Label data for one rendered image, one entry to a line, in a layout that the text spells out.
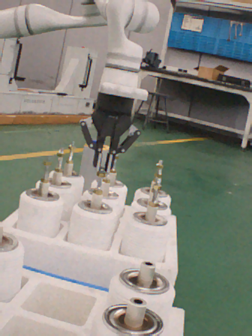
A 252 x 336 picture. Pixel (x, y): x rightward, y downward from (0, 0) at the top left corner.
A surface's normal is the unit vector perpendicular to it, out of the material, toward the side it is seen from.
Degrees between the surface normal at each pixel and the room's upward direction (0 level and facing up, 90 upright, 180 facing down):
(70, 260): 90
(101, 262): 90
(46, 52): 90
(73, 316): 90
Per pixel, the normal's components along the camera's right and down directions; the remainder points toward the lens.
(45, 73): -0.46, 0.09
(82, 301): -0.15, 0.17
